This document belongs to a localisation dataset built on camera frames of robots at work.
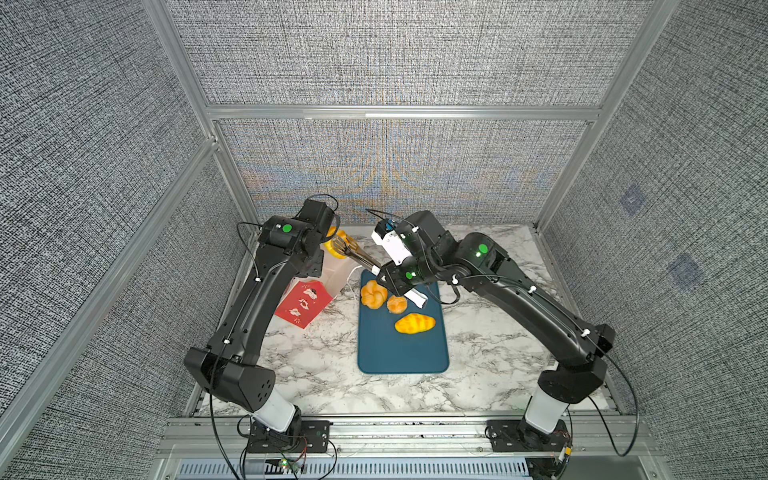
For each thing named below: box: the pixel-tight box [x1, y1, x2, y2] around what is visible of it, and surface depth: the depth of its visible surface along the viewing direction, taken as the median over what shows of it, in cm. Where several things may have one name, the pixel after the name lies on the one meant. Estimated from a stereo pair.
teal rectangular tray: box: [358, 269, 449, 375], surface depth 92 cm
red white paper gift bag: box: [274, 253, 359, 329], surface depth 82 cm
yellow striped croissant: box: [394, 313, 436, 335], surface depth 92 cm
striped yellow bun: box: [324, 226, 359, 260], surface depth 73 cm
